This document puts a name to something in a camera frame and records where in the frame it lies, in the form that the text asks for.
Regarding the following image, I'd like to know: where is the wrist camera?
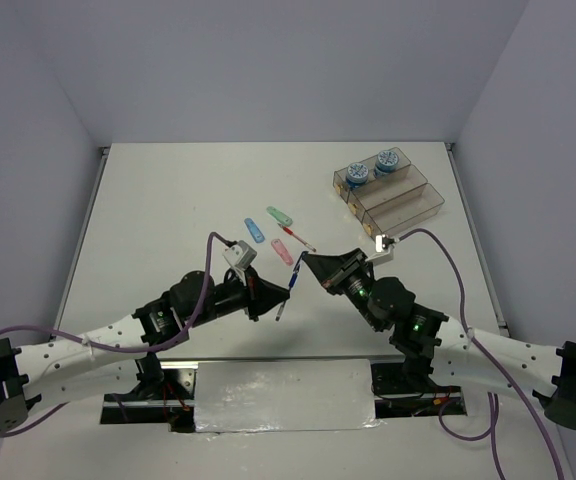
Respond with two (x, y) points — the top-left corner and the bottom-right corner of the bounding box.
(222, 240), (257, 272)
(367, 234), (400, 266)

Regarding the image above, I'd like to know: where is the purple cable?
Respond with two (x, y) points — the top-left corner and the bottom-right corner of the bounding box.
(0, 231), (232, 439)
(392, 228), (567, 480)

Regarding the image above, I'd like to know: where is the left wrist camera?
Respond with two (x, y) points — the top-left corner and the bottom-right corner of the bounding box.
(222, 240), (257, 272)

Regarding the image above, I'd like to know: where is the red pen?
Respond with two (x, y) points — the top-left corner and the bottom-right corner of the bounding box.
(278, 224), (317, 253)

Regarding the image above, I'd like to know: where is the blue correction tape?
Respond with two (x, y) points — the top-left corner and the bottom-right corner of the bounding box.
(244, 217), (265, 244)

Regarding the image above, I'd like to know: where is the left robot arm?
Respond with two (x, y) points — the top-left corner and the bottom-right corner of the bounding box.
(0, 268), (290, 438)

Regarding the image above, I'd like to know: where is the blue pen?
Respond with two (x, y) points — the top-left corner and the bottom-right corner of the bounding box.
(275, 250), (308, 322)

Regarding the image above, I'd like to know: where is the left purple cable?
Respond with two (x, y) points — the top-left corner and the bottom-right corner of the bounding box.
(0, 231), (232, 439)

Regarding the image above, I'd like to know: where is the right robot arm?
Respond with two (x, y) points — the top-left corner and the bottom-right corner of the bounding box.
(304, 248), (576, 431)

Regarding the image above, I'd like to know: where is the back transparent brown tray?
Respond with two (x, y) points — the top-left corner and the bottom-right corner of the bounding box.
(333, 147), (412, 194)

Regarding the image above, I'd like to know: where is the green correction tape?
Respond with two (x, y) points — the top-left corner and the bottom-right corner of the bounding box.
(266, 206), (293, 227)

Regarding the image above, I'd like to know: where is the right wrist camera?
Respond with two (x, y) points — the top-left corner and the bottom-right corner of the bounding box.
(367, 234), (400, 266)

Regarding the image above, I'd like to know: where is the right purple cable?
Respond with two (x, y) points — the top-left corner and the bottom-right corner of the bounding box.
(392, 228), (567, 480)

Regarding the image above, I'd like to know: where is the pink correction tape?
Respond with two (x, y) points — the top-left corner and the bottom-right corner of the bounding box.
(271, 239), (294, 266)

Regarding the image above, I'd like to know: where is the blue round jar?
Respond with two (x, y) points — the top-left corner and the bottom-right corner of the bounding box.
(374, 150), (400, 177)
(345, 162), (370, 189)

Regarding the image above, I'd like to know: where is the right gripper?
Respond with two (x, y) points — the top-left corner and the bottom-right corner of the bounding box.
(303, 247), (384, 331)

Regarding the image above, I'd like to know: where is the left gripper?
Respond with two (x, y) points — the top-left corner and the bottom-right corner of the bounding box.
(187, 263), (288, 327)

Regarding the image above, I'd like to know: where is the silver taped plate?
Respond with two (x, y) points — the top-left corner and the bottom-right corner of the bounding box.
(194, 359), (377, 433)

